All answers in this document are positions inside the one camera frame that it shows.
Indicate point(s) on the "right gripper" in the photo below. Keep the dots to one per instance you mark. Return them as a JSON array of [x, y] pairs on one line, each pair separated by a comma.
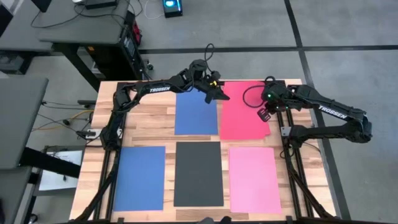
[[271, 96]]

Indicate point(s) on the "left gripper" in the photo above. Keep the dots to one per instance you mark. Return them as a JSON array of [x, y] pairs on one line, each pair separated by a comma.
[[208, 84]]

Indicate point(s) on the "blue paper sheet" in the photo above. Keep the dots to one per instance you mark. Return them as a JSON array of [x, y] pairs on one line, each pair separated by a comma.
[[140, 179], [196, 115]]

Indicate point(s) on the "black paper sheet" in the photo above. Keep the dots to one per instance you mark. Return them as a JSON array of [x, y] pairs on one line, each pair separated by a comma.
[[199, 174]]

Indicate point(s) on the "pink paper sheet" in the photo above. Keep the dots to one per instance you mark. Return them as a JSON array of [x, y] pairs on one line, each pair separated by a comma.
[[255, 180]]

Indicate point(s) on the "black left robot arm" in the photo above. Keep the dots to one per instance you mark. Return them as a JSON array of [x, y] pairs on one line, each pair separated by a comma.
[[158, 89]]

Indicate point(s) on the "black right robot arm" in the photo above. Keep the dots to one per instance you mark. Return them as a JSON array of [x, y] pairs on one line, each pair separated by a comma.
[[332, 112]]

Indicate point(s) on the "yellow tape strip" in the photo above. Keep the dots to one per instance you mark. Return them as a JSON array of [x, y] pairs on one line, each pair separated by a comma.
[[213, 83]]

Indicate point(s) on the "silver mounting plate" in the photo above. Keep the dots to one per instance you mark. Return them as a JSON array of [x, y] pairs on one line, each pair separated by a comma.
[[286, 131], [119, 133]]

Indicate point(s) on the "black caster wheel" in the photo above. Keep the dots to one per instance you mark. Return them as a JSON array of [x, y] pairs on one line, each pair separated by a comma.
[[150, 66]]

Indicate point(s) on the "black computer with blue light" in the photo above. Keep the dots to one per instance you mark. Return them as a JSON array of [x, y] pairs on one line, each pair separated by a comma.
[[172, 9]]

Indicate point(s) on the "red box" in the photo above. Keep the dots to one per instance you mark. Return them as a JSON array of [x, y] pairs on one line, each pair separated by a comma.
[[137, 31]]

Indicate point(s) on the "person's shoe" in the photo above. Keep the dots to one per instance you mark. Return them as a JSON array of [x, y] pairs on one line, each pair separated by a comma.
[[225, 220], [205, 221]]

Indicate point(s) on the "black device box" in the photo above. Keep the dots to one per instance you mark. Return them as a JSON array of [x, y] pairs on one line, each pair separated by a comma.
[[101, 3]]

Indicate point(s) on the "black diagonal bar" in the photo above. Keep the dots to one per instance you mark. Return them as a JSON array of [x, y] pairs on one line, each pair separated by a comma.
[[49, 161]]

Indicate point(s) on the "white paper sheet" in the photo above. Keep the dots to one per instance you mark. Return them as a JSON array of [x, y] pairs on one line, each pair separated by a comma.
[[56, 183]]

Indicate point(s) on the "grey office desk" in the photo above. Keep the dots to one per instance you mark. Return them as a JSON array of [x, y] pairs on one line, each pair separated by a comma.
[[21, 121], [14, 193], [25, 37]]

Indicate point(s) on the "black monitor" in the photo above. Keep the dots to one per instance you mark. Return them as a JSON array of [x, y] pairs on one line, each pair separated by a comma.
[[42, 4], [5, 21]]

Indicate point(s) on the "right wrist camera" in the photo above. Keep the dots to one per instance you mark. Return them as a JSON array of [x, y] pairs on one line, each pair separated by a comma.
[[264, 115]]

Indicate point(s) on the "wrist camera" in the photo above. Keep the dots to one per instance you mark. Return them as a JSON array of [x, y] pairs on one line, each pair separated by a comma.
[[214, 75], [264, 115]]

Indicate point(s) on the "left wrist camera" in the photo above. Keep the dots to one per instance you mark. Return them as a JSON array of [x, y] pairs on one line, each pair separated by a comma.
[[214, 75]]

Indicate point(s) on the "black aluminium table frame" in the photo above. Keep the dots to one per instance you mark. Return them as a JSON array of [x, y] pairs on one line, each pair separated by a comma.
[[289, 186]]

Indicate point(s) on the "desk with black frame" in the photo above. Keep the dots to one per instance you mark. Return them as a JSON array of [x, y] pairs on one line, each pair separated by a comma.
[[84, 28]]

